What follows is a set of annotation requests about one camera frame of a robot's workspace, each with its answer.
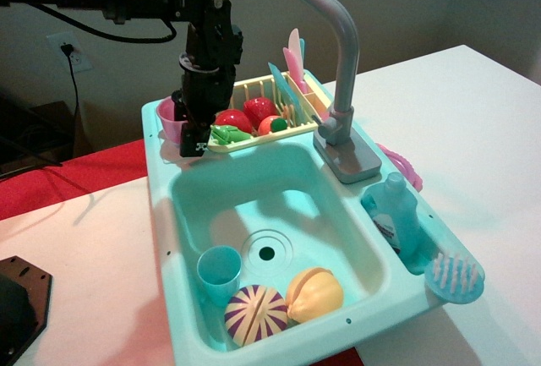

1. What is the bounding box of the teal plastic cup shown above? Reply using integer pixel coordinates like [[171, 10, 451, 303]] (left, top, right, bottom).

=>
[[196, 245, 243, 308]]

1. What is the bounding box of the pink toy knife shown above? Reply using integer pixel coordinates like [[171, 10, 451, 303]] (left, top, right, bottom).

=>
[[282, 47, 309, 94]]

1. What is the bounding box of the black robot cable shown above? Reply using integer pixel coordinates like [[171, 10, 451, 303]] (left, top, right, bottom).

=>
[[33, 2, 178, 44]]

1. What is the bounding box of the pink plastic cup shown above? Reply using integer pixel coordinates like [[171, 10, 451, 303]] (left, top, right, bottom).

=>
[[156, 97, 183, 145]]

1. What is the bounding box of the blue soap bottle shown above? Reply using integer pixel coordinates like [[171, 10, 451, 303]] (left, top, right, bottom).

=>
[[360, 172, 420, 261]]

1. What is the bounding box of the green toy vegetable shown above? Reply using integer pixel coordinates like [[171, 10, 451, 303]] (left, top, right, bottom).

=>
[[210, 125, 252, 145]]

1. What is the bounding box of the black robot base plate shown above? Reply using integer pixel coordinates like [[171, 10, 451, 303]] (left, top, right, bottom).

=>
[[1, 255, 52, 365]]

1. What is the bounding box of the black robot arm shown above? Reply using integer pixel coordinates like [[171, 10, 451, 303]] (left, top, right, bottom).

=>
[[1, 0, 243, 157]]

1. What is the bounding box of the teal toy plate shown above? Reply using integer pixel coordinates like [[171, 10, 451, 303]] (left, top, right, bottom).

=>
[[268, 63, 309, 127]]

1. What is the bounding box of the red toy strawberry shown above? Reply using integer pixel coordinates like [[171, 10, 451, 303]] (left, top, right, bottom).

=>
[[243, 96, 277, 129]]

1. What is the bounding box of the orange toy tomato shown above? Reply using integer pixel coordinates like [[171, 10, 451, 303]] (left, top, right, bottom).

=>
[[257, 115, 288, 136]]

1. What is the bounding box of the grey toy faucet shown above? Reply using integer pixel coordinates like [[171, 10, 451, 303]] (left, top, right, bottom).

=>
[[301, 0, 381, 184]]

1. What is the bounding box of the purple striped toy onion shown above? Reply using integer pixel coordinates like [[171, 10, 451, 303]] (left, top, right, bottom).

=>
[[224, 285, 288, 347]]

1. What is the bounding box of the blue scrub brush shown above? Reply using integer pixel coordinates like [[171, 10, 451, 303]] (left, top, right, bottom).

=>
[[424, 252, 484, 305]]

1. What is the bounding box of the red toy apple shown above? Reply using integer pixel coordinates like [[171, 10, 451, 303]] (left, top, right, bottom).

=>
[[215, 109, 253, 134]]

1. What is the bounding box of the yellow dish rack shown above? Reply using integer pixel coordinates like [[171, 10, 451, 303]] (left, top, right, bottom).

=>
[[207, 70, 332, 153]]

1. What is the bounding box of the black power cord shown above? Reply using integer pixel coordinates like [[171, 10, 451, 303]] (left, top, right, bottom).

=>
[[0, 42, 107, 198]]

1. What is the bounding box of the yellow toy fruit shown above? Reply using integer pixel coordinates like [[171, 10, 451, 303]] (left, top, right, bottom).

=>
[[285, 267, 344, 323]]

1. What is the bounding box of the pink plastic toy handle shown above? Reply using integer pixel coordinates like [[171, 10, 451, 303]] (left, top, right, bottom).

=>
[[377, 144, 424, 192]]

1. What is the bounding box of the light pink toy spatula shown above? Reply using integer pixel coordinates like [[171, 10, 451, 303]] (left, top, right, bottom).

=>
[[288, 28, 303, 66]]

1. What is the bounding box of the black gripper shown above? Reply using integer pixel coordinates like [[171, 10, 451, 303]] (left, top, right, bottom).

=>
[[171, 52, 236, 157]]

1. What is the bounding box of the red cloth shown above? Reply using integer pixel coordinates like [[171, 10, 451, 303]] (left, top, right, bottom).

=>
[[1, 139, 147, 220]]

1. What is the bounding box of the teal toy sink unit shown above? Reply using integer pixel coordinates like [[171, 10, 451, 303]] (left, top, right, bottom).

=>
[[140, 68, 486, 366]]

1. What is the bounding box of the white wall outlet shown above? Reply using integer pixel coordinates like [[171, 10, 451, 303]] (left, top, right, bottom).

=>
[[46, 31, 93, 73]]

